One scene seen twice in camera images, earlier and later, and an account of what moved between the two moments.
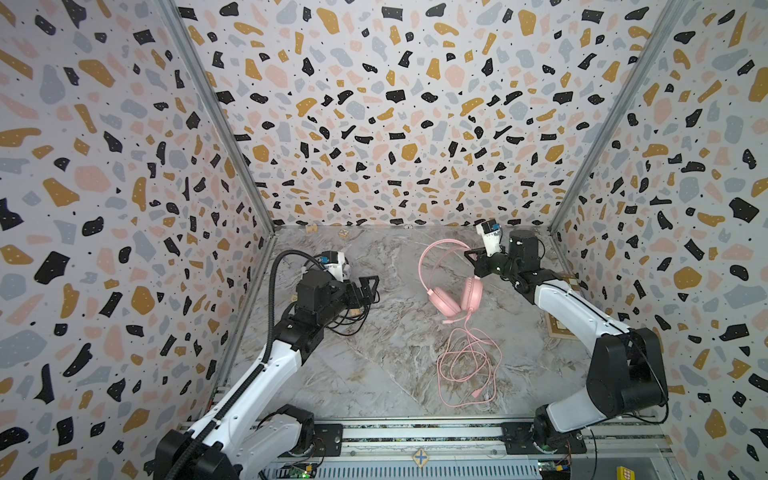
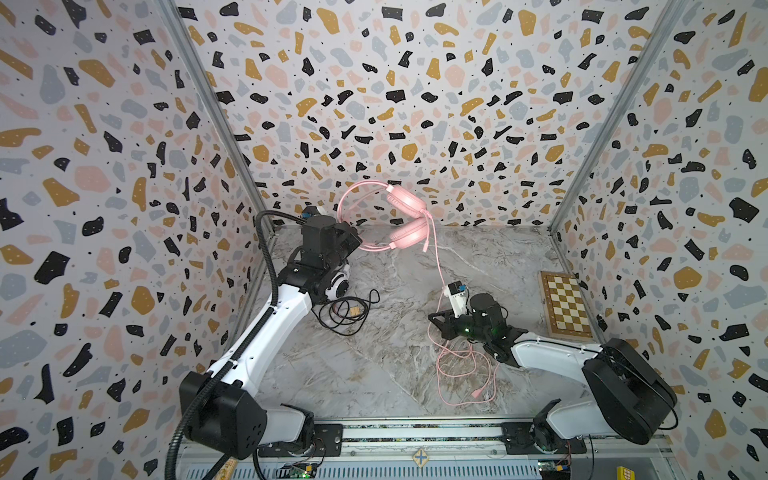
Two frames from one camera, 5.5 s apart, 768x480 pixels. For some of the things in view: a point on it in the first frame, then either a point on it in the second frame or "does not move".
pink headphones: [444, 301] to [409, 226]
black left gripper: [368, 295] to [342, 230]
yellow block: [624, 473] does not move
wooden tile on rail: [421, 457] does not move
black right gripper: [485, 263] to [453, 322]
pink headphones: [468, 368] to [469, 372]
